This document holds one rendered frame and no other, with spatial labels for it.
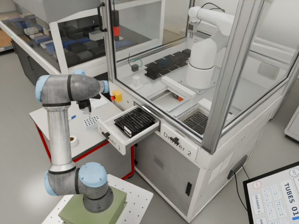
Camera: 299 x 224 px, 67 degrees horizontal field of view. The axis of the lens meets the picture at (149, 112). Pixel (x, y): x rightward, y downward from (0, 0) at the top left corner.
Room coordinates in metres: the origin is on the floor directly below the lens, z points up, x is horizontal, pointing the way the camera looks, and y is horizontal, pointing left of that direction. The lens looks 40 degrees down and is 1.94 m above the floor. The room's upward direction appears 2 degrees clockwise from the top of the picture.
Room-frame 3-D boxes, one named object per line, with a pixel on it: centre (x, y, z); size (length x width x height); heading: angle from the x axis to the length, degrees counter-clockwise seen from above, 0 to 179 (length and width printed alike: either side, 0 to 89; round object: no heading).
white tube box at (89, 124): (1.22, 0.42, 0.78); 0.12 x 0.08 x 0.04; 122
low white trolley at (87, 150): (1.30, 0.53, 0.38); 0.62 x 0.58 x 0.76; 44
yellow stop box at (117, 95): (1.44, 0.27, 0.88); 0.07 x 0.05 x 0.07; 44
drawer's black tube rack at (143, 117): (1.14, 0.10, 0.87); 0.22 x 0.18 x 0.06; 134
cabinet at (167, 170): (1.50, -0.36, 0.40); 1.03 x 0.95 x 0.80; 44
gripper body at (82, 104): (1.22, 0.46, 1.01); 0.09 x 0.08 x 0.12; 122
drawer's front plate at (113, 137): (1.00, 0.24, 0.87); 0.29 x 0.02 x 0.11; 44
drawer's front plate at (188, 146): (0.98, -0.19, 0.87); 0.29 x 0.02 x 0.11; 44
